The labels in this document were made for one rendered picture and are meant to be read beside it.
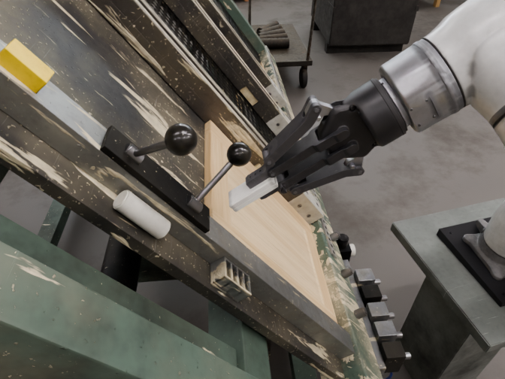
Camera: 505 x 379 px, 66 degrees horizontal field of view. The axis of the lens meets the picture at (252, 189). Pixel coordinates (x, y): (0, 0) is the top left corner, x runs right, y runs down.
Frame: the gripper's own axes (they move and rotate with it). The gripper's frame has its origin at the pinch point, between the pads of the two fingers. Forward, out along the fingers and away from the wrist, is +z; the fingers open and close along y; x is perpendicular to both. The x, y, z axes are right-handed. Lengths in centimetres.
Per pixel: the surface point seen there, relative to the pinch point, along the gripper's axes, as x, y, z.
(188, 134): -1.7, -12.4, 0.1
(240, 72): 91, 22, 11
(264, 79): 117, 41, 10
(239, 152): 8.1, -1.1, 0.7
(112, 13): 44, -22, 14
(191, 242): 2.0, 4.0, 14.5
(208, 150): 31.6, 8.3, 14.4
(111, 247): 56, 32, 78
